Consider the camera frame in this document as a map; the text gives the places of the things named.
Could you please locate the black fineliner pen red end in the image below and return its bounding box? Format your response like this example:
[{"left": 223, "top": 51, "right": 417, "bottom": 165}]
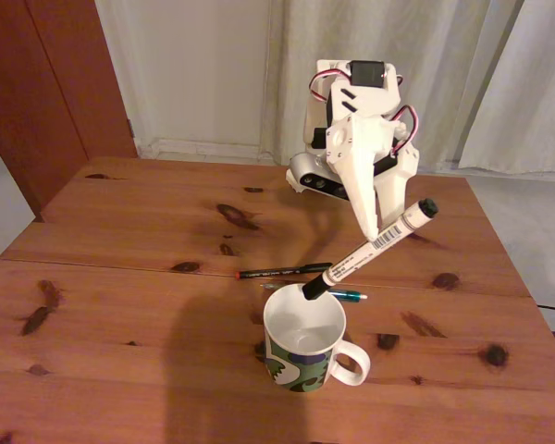
[{"left": 237, "top": 262, "right": 334, "bottom": 281}]

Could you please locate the brown wooden door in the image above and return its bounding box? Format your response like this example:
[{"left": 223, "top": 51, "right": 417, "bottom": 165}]
[{"left": 0, "top": 0, "right": 138, "bottom": 223}]

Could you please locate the white mug green pattern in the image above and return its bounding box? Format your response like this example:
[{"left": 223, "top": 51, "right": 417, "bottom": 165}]
[{"left": 262, "top": 282, "right": 371, "bottom": 393}]

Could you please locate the white Pentel whiteboard marker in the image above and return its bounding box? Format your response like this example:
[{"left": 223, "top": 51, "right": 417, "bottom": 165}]
[{"left": 301, "top": 197, "right": 440, "bottom": 302}]

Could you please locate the white fabric curtain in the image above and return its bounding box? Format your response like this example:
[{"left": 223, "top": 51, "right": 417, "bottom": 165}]
[
  {"left": 263, "top": 0, "right": 526, "bottom": 173},
  {"left": 457, "top": 0, "right": 555, "bottom": 176}
]

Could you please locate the red white black servo wire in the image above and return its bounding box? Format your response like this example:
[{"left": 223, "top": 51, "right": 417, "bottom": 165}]
[
  {"left": 308, "top": 68, "right": 352, "bottom": 102},
  {"left": 388, "top": 105, "right": 421, "bottom": 154}
]

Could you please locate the silver oval webcam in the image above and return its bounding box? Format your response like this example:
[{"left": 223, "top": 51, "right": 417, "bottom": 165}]
[{"left": 286, "top": 154, "right": 352, "bottom": 201}]

